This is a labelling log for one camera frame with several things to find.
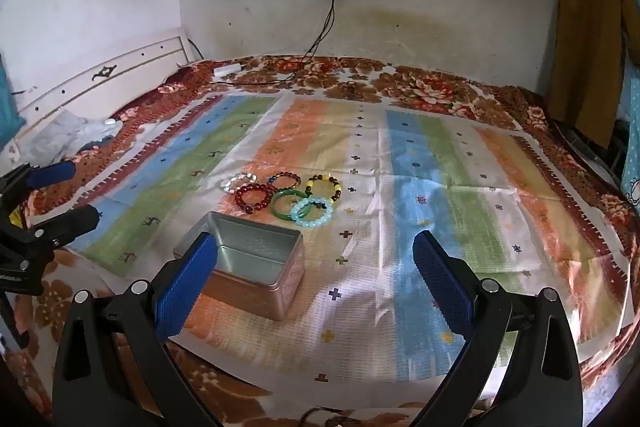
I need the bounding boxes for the white plastic bags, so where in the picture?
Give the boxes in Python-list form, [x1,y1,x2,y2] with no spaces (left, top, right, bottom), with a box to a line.
[15,109,123,158]

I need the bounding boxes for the striped printed mat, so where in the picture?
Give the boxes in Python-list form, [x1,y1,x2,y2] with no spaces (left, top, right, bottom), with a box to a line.
[65,94,631,383]

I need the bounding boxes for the teal cloth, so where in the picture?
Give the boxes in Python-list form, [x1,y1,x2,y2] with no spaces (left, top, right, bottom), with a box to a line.
[0,57,26,138]

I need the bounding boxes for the clear white bead bracelet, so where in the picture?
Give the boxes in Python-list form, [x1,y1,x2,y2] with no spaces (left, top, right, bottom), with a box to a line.
[220,173,258,194]

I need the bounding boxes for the blue dotted cloth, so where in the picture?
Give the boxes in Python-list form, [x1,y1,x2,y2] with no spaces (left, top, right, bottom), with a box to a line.
[620,72,640,208]

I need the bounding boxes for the dark red bead bracelet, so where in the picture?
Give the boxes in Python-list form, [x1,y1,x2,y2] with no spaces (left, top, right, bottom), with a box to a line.
[235,183,273,208]

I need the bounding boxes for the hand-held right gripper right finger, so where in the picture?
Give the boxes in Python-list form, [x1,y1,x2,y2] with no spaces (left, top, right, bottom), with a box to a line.
[410,231,583,427]

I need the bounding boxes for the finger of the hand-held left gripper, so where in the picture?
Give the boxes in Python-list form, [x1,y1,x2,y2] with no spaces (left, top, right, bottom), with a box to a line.
[0,205,100,258]
[0,161,77,218]

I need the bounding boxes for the yellow and black bead bracelet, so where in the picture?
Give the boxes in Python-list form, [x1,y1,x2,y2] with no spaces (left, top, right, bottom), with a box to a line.
[305,174,343,204]

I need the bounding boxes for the light blue bead bracelet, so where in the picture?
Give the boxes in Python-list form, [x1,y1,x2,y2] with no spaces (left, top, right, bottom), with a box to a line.
[291,196,335,229]

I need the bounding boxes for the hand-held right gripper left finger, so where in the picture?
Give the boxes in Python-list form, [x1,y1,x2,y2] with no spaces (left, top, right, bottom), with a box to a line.
[51,232,221,427]

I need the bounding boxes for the green jade bangle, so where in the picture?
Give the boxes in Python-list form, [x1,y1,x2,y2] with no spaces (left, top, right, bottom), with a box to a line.
[270,189,310,221]

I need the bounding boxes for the white cabinet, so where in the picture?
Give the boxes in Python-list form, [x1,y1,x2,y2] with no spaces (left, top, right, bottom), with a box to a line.
[0,24,206,142]

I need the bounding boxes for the silver metal tin box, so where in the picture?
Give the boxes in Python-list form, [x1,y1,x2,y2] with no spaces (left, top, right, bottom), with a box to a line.
[172,210,306,322]

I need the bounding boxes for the multicolour glass bead bracelet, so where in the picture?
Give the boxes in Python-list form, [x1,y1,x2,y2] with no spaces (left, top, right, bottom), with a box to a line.
[267,172,302,190]

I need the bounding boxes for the brown hanging garment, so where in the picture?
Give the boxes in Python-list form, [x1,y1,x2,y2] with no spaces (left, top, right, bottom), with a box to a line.
[547,0,632,150]

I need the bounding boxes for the black power cable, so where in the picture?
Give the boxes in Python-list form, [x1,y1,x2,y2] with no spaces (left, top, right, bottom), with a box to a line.
[280,0,337,82]
[220,0,337,86]

